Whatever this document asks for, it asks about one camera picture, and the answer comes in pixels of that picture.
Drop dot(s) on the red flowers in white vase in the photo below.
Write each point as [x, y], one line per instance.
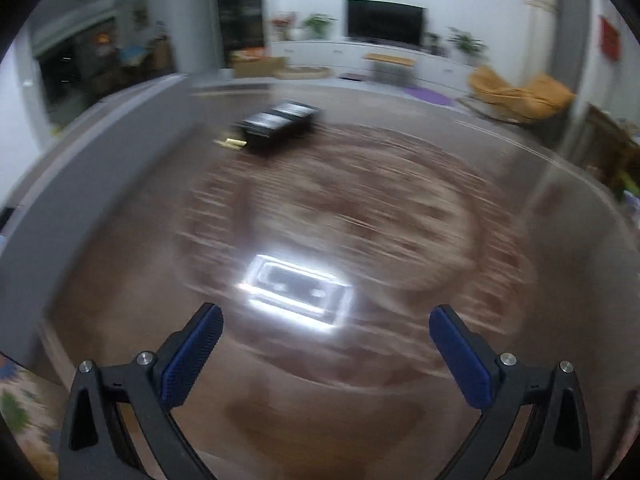
[285, 27]

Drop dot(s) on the leafy green potted plant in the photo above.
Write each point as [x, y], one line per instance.
[319, 25]

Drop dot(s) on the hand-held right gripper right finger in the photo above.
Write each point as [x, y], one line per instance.
[460, 360]

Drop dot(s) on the wooden bench with hairpin legs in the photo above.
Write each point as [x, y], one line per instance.
[390, 60]

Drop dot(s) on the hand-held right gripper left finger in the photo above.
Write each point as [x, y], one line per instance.
[192, 355]

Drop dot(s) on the colourful patterned mat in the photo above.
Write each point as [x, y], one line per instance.
[25, 420]

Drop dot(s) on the wooden chair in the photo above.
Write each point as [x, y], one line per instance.
[610, 145]

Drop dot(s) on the flat screen television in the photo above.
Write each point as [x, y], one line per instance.
[384, 21]

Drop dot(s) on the dark glass display cabinet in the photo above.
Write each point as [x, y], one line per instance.
[239, 10]

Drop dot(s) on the cardboard box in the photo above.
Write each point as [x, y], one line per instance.
[260, 67]

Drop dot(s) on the large potted plant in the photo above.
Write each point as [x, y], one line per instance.
[466, 42]

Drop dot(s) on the small gold item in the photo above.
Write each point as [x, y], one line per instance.
[231, 143]

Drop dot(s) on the black box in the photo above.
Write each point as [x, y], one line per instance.
[280, 125]

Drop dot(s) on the yellow lounge chair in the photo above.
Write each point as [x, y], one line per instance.
[520, 95]

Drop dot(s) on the red wall decoration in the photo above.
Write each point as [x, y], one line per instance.
[610, 37]

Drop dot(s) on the white television cabinet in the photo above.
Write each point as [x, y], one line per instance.
[345, 55]

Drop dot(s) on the small potted plant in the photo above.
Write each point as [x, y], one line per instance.
[433, 42]

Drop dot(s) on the curtain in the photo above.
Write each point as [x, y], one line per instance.
[550, 35]

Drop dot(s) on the purple floor mat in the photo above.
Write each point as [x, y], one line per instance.
[427, 96]

